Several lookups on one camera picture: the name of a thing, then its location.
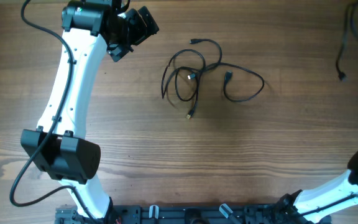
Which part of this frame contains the black USB cable dark plug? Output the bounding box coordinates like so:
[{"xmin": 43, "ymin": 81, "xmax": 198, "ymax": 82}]
[{"xmin": 160, "ymin": 49, "xmax": 206, "ymax": 120}]

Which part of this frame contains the black USB cable white plug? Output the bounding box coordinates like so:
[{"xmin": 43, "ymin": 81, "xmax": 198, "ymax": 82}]
[{"xmin": 188, "ymin": 39, "xmax": 265, "ymax": 103}]

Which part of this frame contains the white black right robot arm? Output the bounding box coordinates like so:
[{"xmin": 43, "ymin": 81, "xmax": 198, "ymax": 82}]
[{"xmin": 273, "ymin": 151, "xmax": 358, "ymax": 223}]

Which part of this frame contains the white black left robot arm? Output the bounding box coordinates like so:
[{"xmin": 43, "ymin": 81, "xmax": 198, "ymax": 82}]
[{"xmin": 21, "ymin": 1, "xmax": 158, "ymax": 223}]

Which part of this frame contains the black left camera cable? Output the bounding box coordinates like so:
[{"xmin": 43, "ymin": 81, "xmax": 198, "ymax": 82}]
[{"xmin": 9, "ymin": 0, "xmax": 111, "ymax": 224}]

